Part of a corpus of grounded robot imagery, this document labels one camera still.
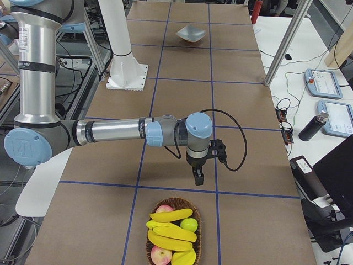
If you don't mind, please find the red apple far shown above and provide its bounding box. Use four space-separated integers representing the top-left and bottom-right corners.
156 204 174 213

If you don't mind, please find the teach pendant far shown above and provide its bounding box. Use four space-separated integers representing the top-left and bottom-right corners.
304 68 343 99

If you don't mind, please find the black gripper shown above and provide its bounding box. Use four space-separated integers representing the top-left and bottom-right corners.
186 147 208 186

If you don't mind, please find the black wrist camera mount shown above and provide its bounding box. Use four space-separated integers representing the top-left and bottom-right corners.
206 139 227 165

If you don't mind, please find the red cylinder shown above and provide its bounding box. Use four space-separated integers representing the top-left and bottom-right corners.
251 0 263 25

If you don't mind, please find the black monitor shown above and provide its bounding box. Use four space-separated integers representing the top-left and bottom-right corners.
313 136 352 214

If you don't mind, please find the aluminium frame post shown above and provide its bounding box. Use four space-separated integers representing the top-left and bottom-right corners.
264 0 313 87

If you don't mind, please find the yellow banana top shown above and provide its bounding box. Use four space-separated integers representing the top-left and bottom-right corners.
149 208 193 222

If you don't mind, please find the wooden plank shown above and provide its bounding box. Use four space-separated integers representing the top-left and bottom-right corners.
325 0 353 68

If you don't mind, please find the red apple near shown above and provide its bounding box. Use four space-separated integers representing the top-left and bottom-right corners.
151 246 173 265

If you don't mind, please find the white pedestal column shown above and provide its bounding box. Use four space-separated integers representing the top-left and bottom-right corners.
99 0 148 91

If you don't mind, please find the woven wicker basket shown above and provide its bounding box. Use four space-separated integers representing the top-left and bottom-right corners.
146 197 202 264

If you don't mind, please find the red apple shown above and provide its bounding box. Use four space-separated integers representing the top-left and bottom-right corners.
151 246 173 265
156 204 174 213

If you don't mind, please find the teach pendant near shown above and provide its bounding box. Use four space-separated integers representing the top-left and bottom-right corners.
317 100 352 138

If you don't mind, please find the teach pendant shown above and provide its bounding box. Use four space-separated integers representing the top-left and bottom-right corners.
317 100 352 138
304 68 343 99

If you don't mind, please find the black water bottle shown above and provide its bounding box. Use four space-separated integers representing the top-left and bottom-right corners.
298 110 329 141

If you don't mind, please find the small circuit board near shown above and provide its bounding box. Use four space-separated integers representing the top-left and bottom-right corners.
281 128 293 145

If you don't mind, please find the small circuit board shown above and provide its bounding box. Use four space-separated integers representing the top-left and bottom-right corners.
275 108 287 123
281 128 293 145

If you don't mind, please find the grey square plate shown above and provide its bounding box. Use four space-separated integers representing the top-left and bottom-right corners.
175 25 206 43

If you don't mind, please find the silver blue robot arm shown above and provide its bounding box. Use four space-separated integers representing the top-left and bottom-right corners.
4 1 212 185

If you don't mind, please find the green pear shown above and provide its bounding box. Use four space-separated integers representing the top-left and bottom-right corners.
180 218 199 232

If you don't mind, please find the small circuit board far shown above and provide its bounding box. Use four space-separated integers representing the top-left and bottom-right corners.
275 108 287 123

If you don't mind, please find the yellow banana large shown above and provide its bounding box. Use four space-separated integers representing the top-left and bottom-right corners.
147 230 193 251

